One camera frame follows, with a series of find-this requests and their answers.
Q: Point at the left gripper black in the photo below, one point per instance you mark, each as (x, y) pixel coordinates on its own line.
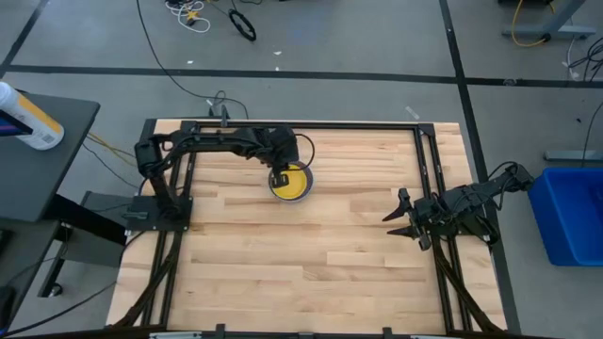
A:
(284, 148)

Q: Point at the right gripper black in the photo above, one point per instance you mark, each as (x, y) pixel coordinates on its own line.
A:
(421, 216)

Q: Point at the grey bowl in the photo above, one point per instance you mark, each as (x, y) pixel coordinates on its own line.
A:
(275, 194)

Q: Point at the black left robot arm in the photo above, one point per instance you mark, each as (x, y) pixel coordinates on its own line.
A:
(212, 141)

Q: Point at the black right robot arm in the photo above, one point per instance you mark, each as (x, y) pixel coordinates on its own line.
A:
(476, 200)

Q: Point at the blue plastic bin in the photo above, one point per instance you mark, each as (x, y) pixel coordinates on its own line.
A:
(572, 212)

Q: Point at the grey metal bar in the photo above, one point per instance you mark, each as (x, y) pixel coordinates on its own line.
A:
(572, 156)

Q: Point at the black side table stand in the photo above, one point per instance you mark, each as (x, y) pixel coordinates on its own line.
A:
(89, 226)

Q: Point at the dark grey side table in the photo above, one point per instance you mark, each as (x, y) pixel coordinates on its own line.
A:
(42, 174)

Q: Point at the grey desk leg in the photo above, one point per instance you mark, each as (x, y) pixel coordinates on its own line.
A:
(560, 28)

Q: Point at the white bottle with yellow label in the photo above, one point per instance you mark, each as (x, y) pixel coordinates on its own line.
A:
(33, 120)

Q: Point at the dark blue flat object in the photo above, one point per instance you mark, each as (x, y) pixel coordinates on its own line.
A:
(11, 124)

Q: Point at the black aluminium table frame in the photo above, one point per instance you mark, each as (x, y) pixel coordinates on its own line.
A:
(353, 125)

